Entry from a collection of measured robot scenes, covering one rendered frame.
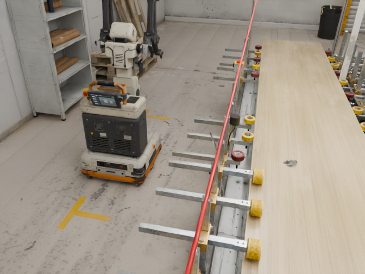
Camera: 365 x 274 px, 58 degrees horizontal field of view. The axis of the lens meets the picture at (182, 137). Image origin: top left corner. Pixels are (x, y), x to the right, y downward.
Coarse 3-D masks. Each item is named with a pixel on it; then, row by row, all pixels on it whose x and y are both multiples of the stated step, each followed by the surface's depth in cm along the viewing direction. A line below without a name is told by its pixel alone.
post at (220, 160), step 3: (222, 144) 176; (222, 147) 177; (222, 150) 177; (222, 153) 178; (219, 156) 180; (222, 156) 179; (219, 159) 181; (222, 159) 180; (219, 162) 182; (222, 162) 181; (219, 180) 188; (219, 183) 189; (219, 186) 190; (219, 189) 191; (219, 195) 194
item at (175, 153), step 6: (174, 150) 213; (180, 156) 212; (186, 156) 211; (192, 156) 210; (198, 156) 209; (204, 156) 208; (210, 156) 208; (228, 162) 206; (234, 162) 205; (240, 162) 204
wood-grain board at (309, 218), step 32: (288, 64) 353; (320, 64) 355; (288, 96) 280; (320, 96) 281; (256, 128) 232; (288, 128) 232; (320, 128) 233; (352, 128) 233; (256, 160) 198; (320, 160) 199; (352, 160) 199; (256, 192) 172; (288, 192) 173; (320, 192) 173; (352, 192) 174; (256, 224) 153; (288, 224) 154; (320, 224) 154; (352, 224) 154; (288, 256) 138; (320, 256) 138; (352, 256) 138
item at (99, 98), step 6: (90, 90) 272; (90, 96) 276; (96, 96) 274; (102, 96) 272; (108, 96) 271; (114, 96) 269; (120, 96) 276; (126, 96) 277; (96, 102) 281; (102, 102) 279; (108, 102) 277; (114, 102) 276; (120, 108) 281
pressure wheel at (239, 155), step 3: (237, 150) 206; (231, 153) 203; (234, 153) 203; (237, 153) 202; (240, 153) 203; (243, 153) 203; (231, 156) 203; (234, 156) 200; (237, 156) 200; (240, 156) 200; (243, 156) 201; (234, 159) 201; (237, 159) 200; (240, 159) 200; (243, 159) 202; (237, 165) 207
